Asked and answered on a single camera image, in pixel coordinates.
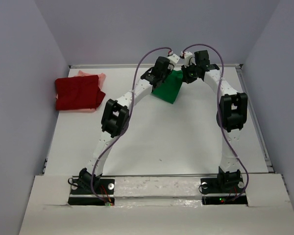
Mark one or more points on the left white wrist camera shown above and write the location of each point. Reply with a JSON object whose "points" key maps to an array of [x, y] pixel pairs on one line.
{"points": [[173, 58]]}

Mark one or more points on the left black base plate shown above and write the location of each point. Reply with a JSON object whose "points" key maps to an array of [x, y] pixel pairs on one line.
{"points": [[80, 196]]}

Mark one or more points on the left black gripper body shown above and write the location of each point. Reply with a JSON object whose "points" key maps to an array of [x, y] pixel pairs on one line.
{"points": [[164, 75]]}

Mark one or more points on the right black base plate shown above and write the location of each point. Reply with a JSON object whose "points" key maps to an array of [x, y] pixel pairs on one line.
{"points": [[213, 194]]}

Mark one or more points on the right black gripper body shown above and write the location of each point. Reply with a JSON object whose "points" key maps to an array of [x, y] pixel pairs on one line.
{"points": [[190, 73]]}

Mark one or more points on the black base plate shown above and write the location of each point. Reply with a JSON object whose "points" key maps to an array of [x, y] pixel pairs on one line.
{"points": [[213, 194], [80, 196]]}

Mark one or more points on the red folded t shirt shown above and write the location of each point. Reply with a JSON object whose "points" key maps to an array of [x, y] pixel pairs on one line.
{"points": [[78, 92]]}

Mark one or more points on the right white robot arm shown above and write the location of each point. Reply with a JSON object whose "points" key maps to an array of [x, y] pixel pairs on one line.
{"points": [[231, 117]]}

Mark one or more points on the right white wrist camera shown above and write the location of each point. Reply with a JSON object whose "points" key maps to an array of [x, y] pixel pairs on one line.
{"points": [[187, 57]]}

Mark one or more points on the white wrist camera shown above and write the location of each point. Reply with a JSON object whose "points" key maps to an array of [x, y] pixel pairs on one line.
{"points": [[173, 58], [187, 57]]}

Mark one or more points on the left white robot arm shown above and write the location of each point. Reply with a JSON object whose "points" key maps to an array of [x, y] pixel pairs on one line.
{"points": [[117, 114]]}

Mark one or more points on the green t shirt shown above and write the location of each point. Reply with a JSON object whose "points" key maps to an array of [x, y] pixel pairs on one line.
{"points": [[169, 90]]}

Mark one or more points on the pink folded t shirt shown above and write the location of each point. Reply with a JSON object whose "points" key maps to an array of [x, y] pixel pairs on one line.
{"points": [[101, 79]]}

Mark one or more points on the aluminium table rail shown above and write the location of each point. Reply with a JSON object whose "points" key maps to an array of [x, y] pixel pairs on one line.
{"points": [[121, 66]]}

